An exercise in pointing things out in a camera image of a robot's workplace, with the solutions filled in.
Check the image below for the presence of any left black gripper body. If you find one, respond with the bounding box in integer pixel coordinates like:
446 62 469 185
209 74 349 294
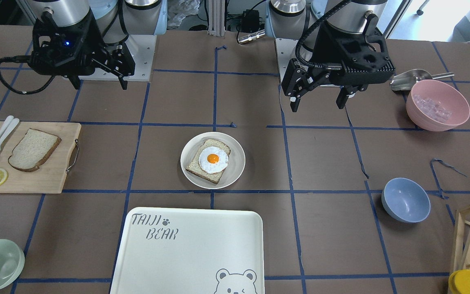
281 14 395 97

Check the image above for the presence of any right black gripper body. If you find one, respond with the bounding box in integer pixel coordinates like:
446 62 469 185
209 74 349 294
28 11 135 78

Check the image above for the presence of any bread slice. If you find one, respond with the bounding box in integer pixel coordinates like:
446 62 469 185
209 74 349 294
8 128 62 172
185 139 231 184

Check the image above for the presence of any white round plate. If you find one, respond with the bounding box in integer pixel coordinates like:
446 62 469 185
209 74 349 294
180 132 246 189

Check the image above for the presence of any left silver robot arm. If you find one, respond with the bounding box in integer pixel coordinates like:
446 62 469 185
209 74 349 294
265 0 395 112

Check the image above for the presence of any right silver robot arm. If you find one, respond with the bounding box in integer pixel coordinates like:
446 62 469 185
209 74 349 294
27 0 168 89

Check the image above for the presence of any bread slice under egg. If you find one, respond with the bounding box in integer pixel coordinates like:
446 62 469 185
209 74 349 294
185 139 231 184

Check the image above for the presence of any metal scoop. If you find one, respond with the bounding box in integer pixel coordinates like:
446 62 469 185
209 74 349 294
390 69 455 91

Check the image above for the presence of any pink bowl with ice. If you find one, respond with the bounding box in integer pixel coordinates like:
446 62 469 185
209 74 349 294
406 80 470 131

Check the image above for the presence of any fried egg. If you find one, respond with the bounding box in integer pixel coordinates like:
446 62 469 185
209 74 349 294
198 147 229 174

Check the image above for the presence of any bamboo cutting board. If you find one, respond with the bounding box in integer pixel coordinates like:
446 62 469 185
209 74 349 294
0 121 81 194

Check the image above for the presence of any blue bowl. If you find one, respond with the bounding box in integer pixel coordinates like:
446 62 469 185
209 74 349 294
381 178 431 223

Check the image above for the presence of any white bear tray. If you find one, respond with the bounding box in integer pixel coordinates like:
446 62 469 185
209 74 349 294
110 207 265 294

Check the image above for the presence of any yellow cup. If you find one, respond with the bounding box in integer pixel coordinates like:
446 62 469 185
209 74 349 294
448 269 470 294

